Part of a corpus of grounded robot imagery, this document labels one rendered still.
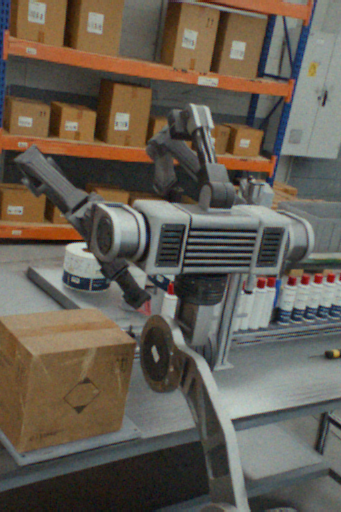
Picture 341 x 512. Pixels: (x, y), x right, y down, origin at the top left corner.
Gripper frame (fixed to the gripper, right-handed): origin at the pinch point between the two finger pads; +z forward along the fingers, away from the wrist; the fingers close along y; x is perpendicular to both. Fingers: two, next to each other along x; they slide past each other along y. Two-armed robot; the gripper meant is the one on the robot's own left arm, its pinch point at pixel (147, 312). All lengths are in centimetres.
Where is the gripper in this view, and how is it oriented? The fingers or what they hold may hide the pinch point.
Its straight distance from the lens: 251.0
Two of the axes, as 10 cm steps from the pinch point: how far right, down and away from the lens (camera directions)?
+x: -7.1, 6.6, -2.4
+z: 4.3, 6.9, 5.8
